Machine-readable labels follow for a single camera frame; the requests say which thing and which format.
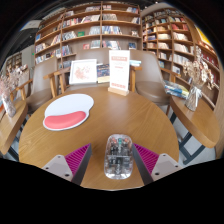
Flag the white red sign wooden base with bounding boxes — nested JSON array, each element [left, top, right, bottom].
[[107, 49, 131, 97]]

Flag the curved wooden bookshelf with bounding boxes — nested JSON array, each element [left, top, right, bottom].
[[141, 9, 221, 104]]

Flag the white mouse pad red rest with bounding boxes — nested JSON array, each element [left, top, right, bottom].
[[42, 93, 95, 132]]

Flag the glass vase beige dried flowers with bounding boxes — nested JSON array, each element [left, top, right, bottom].
[[182, 46, 216, 112]]

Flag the distant wooden bookshelf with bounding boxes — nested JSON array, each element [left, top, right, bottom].
[[4, 52, 24, 73]]

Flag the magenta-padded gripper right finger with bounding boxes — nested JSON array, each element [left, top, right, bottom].
[[131, 143, 184, 186]]

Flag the dark blue book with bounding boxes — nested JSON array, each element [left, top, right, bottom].
[[96, 63, 111, 84]]

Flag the white hanging ceiling panel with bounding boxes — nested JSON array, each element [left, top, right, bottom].
[[19, 19, 41, 31]]

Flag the transparent computer mouse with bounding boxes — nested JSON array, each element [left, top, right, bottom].
[[103, 133, 134, 180]]

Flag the white framed floral picture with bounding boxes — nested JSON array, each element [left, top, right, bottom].
[[68, 58, 98, 85]]

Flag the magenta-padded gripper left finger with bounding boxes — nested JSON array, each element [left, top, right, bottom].
[[41, 143, 93, 186]]

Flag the light blue book stack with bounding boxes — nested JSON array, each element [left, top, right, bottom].
[[129, 59, 143, 68]]

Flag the round wooden side table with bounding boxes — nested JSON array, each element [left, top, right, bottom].
[[0, 99, 29, 158], [169, 95, 221, 166]]

